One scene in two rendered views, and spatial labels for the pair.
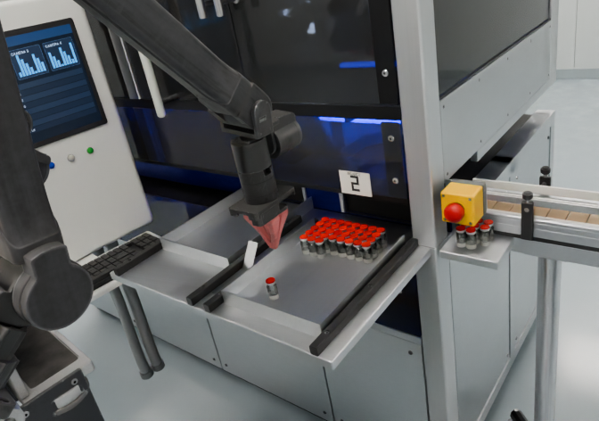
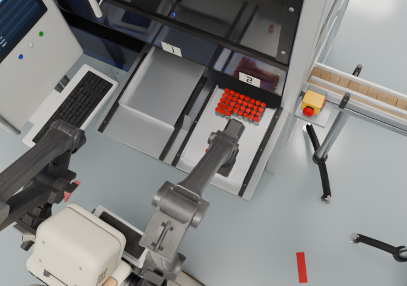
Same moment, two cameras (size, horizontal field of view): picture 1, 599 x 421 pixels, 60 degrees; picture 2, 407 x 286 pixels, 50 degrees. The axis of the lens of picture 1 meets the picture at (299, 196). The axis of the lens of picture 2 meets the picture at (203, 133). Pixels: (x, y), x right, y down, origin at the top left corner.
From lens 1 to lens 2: 1.06 m
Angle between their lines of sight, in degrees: 44
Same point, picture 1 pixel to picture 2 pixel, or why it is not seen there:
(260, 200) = (226, 166)
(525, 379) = not seen: hidden behind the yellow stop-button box
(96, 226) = (53, 74)
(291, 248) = (207, 109)
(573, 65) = not seen: outside the picture
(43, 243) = (176, 263)
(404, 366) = not seen: hidden behind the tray
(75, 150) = (32, 39)
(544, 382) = (330, 140)
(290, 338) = (225, 185)
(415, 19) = (311, 43)
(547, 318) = (340, 125)
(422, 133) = (298, 79)
